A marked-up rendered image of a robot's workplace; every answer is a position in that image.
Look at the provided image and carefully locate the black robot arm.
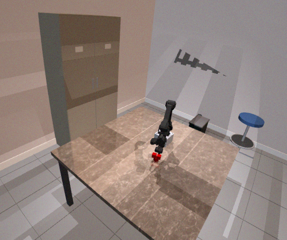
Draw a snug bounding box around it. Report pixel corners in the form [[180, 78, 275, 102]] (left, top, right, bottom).
[[150, 100, 176, 146]]

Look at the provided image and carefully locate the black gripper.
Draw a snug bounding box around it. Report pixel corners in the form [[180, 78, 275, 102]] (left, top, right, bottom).
[[155, 138, 167, 154]]

